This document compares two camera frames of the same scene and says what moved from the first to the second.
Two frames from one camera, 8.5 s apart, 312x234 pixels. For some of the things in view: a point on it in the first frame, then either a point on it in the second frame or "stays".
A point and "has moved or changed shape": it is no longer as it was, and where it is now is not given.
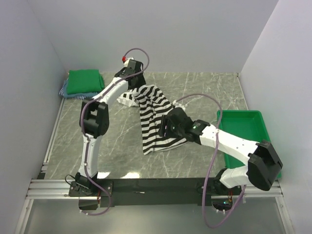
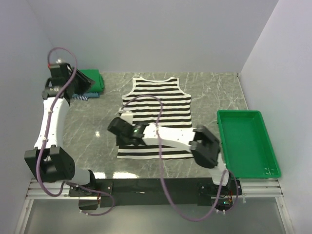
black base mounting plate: [155, 192] stays
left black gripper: [142, 81] → [86, 82]
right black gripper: [165, 121] → [121, 143]
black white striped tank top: [153, 106] has moved or changed shape
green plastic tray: [250, 125] stays
